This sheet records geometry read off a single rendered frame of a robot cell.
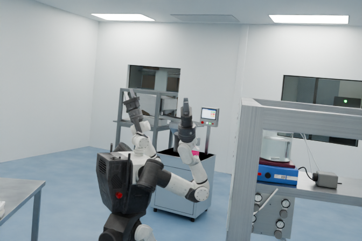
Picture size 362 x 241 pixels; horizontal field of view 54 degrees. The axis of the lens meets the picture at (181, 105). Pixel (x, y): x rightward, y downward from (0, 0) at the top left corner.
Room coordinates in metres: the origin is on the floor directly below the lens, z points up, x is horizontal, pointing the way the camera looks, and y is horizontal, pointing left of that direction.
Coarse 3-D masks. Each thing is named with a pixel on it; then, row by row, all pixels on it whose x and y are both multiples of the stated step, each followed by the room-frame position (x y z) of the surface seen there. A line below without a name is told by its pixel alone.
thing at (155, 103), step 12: (120, 96) 5.46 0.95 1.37; (144, 96) 5.38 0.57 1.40; (156, 96) 5.21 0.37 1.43; (120, 108) 5.46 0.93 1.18; (144, 108) 5.37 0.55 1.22; (156, 108) 5.20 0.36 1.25; (168, 108) 5.38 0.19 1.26; (120, 120) 5.47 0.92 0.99; (144, 120) 5.49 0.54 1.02; (156, 120) 5.19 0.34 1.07; (192, 120) 5.29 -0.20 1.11; (120, 132) 5.49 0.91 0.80; (156, 132) 5.20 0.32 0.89; (156, 144) 5.36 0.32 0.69
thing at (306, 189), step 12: (300, 180) 1.68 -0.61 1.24; (348, 180) 1.77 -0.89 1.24; (360, 180) 1.80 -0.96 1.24; (264, 192) 1.54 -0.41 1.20; (276, 192) 1.53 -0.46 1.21; (288, 192) 1.53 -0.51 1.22; (300, 192) 1.52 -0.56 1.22; (312, 192) 1.51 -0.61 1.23; (324, 192) 1.51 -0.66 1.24; (336, 192) 1.52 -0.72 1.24; (348, 192) 1.54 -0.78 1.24; (360, 192) 1.56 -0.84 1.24; (348, 204) 1.49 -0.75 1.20; (360, 204) 1.48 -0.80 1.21
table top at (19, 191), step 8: (0, 184) 2.42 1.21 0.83; (8, 184) 2.44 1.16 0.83; (16, 184) 2.45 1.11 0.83; (24, 184) 2.47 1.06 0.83; (32, 184) 2.49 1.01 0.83; (40, 184) 2.50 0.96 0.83; (0, 192) 2.26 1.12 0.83; (8, 192) 2.27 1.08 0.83; (16, 192) 2.29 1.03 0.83; (24, 192) 2.30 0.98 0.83; (32, 192) 2.32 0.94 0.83; (0, 200) 2.12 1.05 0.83; (8, 200) 2.13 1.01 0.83; (16, 200) 2.15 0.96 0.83; (24, 200) 2.17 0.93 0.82; (8, 208) 2.01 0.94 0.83; (16, 208) 2.05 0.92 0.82; (8, 216) 1.94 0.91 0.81; (0, 224) 1.83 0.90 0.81
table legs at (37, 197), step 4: (40, 192) 2.56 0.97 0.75; (36, 196) 2.54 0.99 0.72; (40, 196) 2.57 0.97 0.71; (36, 200) 2.54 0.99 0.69; (40, 200) 2.57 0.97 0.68; (36, 204) 2.54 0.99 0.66; (36, 208) 2.54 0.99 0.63; (36, 212) 2.54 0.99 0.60; (32, 216) 2.54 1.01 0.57; (36, 216) 2.54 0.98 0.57; (32, 220) 2.53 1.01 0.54; (36, 220) 2.54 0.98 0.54; (32, 224) 2.53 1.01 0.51; (36, 224) 2.54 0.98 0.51; (32, 228) 2.53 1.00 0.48; (36, 228) 2.54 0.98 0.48; (32, 232) 2.53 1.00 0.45; (36, 232) 2.54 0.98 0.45; (32, 236) 2.54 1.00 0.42; (36, 236) 2.54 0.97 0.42; (32, 240) 2.54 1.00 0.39; (36, 240) 2.54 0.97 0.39
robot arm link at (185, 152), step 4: (180, 144) 1.76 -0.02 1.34; (184, 144) 1.74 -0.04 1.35; (180, 148) 1.74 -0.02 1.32; (184, 148) 1.73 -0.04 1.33; (188, 148) 1.73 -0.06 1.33; (180, 152) 1.75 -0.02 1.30; (184, 152) 1.74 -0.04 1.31; (188, 152) 1.73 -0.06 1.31; (180, 156) 1.76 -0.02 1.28; (184, 156) 1.75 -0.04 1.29; (188, 156) 1.74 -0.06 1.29; (192, 156) 1.75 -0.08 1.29; (196, 156) 1.82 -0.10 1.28; (184, 160) 1.76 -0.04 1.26; (188, 160) 1.75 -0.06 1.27; (192, 160) 1.75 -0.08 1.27; (196, 160) 1.77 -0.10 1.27; (188, 164) 1.77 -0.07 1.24; (192, 164) 1.77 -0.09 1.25; (196, 164) 1.78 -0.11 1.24
